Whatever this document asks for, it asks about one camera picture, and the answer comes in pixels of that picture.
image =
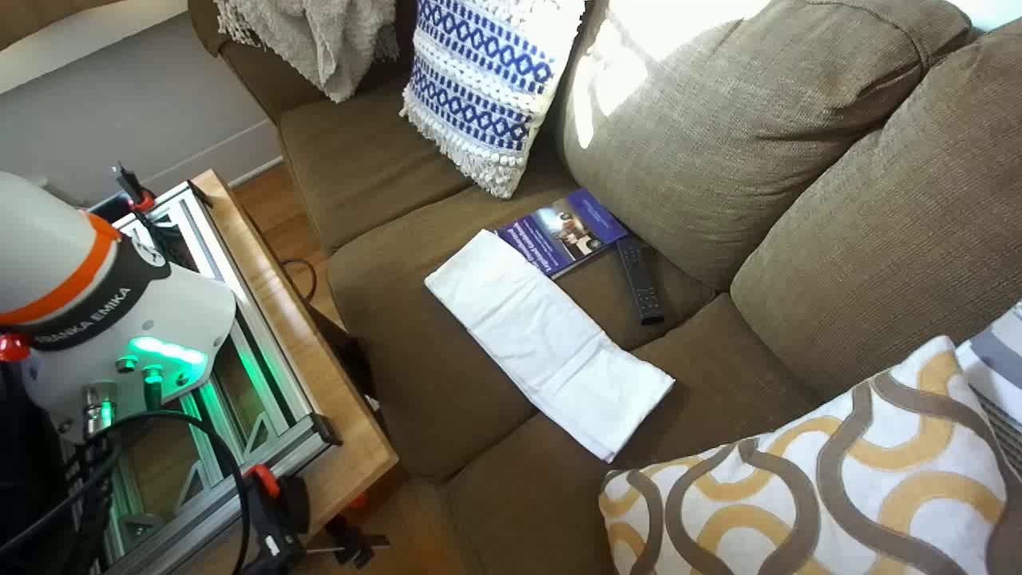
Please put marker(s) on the brown fabric sofa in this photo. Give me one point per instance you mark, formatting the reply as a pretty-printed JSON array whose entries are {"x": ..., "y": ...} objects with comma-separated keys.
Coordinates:
[{"x": 448, "y": 354}]

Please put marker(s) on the white towel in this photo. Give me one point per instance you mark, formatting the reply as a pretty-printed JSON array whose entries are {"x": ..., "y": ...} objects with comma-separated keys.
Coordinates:
[{"x": 543, "y": 340}]

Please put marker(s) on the blue white woven pillow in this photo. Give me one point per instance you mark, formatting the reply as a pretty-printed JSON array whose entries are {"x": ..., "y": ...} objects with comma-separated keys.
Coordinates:
[{"x": 482, "y": 86}]

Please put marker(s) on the black orange bar clamp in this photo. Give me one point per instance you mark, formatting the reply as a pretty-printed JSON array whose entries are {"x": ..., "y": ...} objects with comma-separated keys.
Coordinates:
[
  {"x": 280, "y": 513},
  {"x": 130, "y": 188}
]

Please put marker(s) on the black remote control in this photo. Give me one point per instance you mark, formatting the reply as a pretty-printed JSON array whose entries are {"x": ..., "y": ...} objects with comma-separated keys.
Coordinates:
[{"x": 640, "y": 284}]

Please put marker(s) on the cream knitted blanket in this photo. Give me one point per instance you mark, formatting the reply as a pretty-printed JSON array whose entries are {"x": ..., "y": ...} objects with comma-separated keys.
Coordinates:
[{"x": 320, "y": 37}]

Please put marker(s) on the yellow grey wavy pillow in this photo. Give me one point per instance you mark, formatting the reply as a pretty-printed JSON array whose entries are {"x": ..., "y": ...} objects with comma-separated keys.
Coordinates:
[{"x": 850, "y": 482}]

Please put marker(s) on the blue booklet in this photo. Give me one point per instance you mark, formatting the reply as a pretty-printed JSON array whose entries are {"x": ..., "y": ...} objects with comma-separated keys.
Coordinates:
[{"x": 561, "y": 235}]

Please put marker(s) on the red round knob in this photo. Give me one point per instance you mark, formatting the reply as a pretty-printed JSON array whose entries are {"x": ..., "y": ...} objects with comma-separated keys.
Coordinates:
[{"x": 12, "y": 346}]

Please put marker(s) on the grey white striped pillow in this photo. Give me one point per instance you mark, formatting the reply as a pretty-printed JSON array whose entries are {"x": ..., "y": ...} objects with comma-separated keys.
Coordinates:
[{"x": 1001, "y": 373}]

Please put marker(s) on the wooden table board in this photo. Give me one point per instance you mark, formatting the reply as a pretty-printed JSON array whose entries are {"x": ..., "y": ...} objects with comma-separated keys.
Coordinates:
[{"x": 339, "y": 427}]

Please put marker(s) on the brown sofa back cushion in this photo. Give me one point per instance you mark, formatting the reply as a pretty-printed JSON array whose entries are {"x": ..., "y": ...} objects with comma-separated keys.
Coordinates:
[
  {"x": 704, "y": 139},
  {"x": 905, "y": 235}
]

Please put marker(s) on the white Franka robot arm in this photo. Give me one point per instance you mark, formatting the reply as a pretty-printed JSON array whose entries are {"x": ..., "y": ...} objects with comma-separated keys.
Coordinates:
[{"x": 65, "y": 267}]

